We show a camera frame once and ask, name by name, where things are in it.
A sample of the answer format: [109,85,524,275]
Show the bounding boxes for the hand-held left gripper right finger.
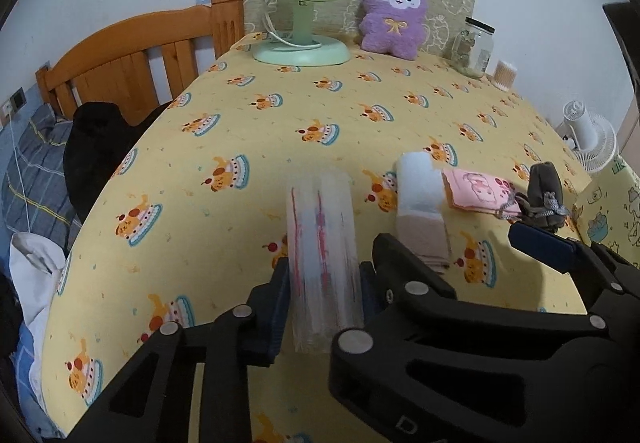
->
[359,261,389,324]

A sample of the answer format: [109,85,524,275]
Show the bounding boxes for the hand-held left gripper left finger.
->
[65,258,292,443]

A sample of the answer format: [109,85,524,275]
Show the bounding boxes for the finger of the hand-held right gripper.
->
[372,233,609,340]
[508,221,640,330]

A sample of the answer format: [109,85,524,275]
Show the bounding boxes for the grey drawstring pouch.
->
[514,162,569,230]

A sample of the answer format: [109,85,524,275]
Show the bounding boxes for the clear plastic tissue packet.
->
[285,170,366,355]

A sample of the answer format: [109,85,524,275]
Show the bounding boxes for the pink cartoon packet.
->
[442,168,519,220]

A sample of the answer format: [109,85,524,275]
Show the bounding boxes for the beige folded cloth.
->
[394,209,452,270]

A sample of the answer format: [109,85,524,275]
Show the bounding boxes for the cartoon-print paper box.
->
[574,157,640,270]

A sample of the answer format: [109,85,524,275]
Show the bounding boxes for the white floor fan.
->
[559,100,622,174]

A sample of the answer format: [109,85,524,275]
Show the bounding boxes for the beige door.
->
[616,98,640,164]

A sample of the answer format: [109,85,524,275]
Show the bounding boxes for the cotton swab container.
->
[492,60,519,89]

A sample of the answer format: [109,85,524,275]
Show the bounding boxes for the yellow cake-print tablecloth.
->
[42,30,595,443]

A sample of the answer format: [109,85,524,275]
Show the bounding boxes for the glass jar with dark lid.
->
[451,17,496,79]

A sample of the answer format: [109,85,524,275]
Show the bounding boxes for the black cloth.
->
[64,101,167,225]

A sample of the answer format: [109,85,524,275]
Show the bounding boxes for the white cloth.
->
[9,231,69,406]

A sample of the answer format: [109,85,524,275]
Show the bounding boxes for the purple plush toy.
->
[358,0,430,60]

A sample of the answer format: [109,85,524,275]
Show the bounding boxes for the blue bedsheet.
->
[14,323,66,439]

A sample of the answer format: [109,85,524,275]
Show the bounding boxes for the dark clothes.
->
[0,273,27,364]

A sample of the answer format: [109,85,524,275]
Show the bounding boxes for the blue plaid pillow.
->
[0,103,87,246]

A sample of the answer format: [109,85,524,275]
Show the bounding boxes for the wooden bed headboard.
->
[36,0,246,124]

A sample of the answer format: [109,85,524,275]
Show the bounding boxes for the white charging cable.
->
[7,110,43,236]

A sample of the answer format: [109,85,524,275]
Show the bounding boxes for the wall socket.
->
[0,87,27,124]

